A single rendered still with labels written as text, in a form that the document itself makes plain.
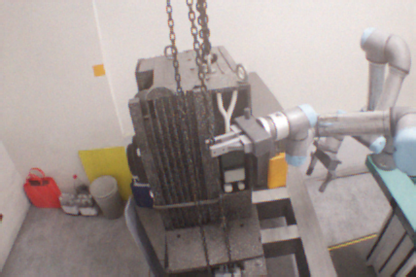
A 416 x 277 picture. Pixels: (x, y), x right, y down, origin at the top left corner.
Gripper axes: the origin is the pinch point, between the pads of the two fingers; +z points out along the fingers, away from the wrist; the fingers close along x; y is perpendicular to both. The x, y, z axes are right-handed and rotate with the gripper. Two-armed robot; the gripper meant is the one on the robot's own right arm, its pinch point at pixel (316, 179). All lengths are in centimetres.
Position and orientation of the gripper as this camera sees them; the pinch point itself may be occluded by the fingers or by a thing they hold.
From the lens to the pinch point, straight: 128.2
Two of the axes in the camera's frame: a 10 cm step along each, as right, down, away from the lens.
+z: -2.8, 8.8, 3.8
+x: -1.8, -4.4, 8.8
